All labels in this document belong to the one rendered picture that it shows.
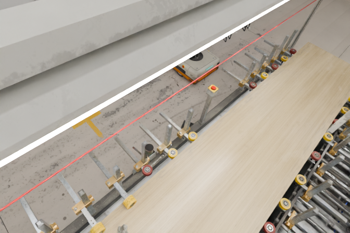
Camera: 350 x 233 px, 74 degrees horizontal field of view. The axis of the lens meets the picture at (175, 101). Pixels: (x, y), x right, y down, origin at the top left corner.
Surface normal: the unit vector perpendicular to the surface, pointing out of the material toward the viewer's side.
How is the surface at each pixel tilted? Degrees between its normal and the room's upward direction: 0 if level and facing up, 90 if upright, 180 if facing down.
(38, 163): 0
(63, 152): 0
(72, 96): 61
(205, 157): 0
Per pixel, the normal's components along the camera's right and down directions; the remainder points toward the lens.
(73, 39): 0.70, 0.60
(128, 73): 0.67, 0.22
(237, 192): 0.12, -0.63
